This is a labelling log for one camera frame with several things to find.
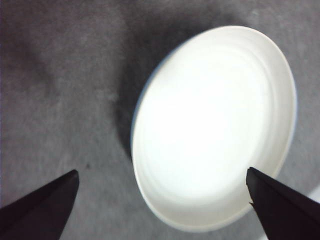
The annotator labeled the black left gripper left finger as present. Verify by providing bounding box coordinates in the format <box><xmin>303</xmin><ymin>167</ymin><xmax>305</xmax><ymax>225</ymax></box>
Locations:
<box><xmin>0</xmin><ymin>169</ymin><xmax>81</xmax><ymax>240</ymax></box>

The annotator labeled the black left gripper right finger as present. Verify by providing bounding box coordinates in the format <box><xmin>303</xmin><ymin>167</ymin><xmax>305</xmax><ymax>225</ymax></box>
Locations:
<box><xmin>245</xmin><ymin>166</ymin><xmax>320</xmax><ymax>240</ymax></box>

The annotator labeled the white round plate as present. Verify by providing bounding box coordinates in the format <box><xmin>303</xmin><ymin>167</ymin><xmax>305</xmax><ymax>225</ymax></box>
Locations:
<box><xmin>130</xmin><ymin>24</ymin><xmax>299</xmax><ymax>232</ymax></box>

